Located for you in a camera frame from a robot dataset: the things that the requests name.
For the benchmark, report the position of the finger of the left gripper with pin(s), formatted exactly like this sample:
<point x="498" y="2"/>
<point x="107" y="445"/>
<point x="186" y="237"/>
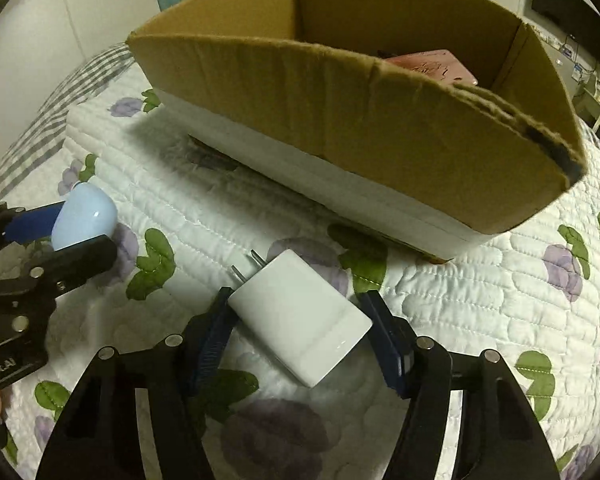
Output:
<point x="30" y="225"/>
<point x="71" y="267"/>

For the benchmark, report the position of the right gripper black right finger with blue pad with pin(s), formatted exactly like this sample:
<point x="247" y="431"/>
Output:
<point x="500" y="437"/>

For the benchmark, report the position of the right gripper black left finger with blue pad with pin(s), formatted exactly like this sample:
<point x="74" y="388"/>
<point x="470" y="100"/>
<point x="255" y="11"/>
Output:
<point x="96" y="434"/>

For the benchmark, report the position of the light blue earbuds case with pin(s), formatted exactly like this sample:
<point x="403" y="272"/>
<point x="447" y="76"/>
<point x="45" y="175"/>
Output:
<point x="88" y="212"/>

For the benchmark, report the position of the white charger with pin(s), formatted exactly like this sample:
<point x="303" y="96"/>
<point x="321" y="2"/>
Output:
<point x="307" y="325"/>

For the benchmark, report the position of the pink glitter case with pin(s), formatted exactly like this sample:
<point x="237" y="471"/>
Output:
<point x="440" y="65"/>

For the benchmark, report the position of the grey checked bed sheet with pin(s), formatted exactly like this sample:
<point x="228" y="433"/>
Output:
<point x="47" y="131"/>

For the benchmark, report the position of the floral white quilt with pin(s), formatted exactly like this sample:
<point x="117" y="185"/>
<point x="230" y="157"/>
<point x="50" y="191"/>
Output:
<point x="187" y="214"/>

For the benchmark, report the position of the brown cardboard box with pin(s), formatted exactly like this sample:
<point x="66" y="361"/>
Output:
<point x="300" y="91"/>

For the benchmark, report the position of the wall mounted black television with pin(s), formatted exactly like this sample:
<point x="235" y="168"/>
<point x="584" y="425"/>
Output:
<point x="576" y="18"/>

